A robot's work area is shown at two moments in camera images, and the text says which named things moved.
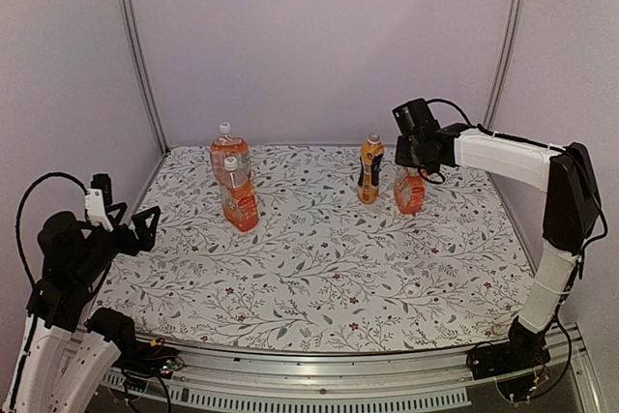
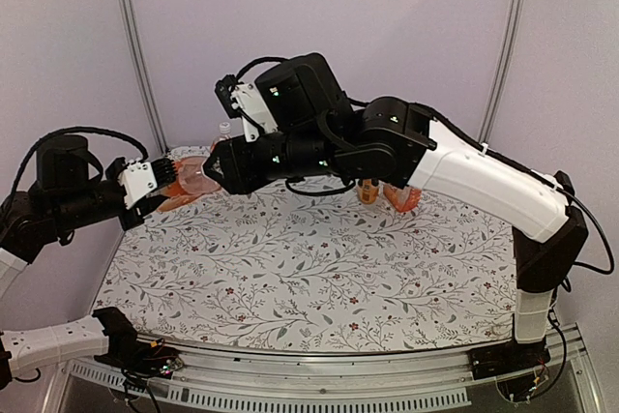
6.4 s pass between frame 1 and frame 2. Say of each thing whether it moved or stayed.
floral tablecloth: stayed
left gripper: moved
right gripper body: moved
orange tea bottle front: moved
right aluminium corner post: stayed
